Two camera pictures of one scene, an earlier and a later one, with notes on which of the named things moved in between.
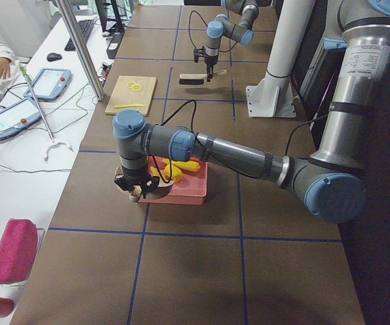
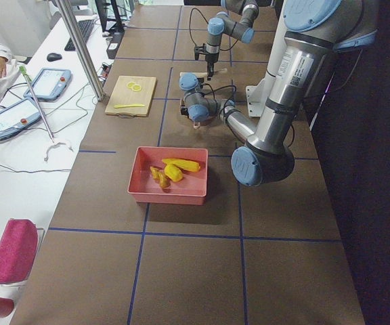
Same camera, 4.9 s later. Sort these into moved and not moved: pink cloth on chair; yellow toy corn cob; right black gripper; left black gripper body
Moved: left black gripper body
Not moved: yellow toy corn cob; pink cloth on chair; right black gripper
